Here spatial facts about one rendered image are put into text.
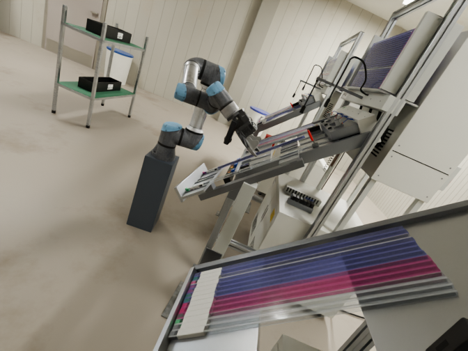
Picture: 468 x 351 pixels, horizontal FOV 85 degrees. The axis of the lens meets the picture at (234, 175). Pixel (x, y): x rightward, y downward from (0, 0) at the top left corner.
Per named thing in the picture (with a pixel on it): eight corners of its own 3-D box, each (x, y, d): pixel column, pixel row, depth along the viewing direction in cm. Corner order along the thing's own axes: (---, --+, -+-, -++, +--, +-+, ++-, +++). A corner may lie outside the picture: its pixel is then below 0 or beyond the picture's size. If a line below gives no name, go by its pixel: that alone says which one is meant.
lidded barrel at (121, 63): (121, 86, 498) (127, 56, 475) (96, 76, 492) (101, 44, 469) (131, 85, 542) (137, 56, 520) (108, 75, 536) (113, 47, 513)
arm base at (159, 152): (147, 155, 158) (152, 141, 154) (155, 148, 172) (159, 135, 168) (170, 164, 160) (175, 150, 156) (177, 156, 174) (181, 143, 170)
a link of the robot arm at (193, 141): (177, 142, 169) (203, 58, 151) (198, 148, 174) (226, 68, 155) (176, 147, 158) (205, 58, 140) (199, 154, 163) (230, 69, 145)
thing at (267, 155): (239, 177, 143) (237, 172, 142) (250, 148, 204) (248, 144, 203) (271, 168, 138) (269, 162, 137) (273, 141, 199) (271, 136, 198)
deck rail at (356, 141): (238, 183, 142) (234, 173, 141) (239, 182, 144) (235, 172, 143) (373, 143, 124) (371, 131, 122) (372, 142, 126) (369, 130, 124)
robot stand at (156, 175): (125, 223, 178) (145, 155, 157) (136, 210, 194) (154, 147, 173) (150, 232, 180) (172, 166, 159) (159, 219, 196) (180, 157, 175)
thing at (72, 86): (50, 112, 284) (61, 3, 242) (102, 104, 368) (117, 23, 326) (88, 128, 284) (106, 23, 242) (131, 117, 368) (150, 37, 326)
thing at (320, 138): (306, 161, 134) (303, 152, 133) (296, 136, 195) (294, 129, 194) (372, 142, 126) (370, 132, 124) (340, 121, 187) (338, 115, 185)
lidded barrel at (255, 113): (259, 138, 566) (270, 113, 543) (260, 144, 522) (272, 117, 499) (239, 130, 561) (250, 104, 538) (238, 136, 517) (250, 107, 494)
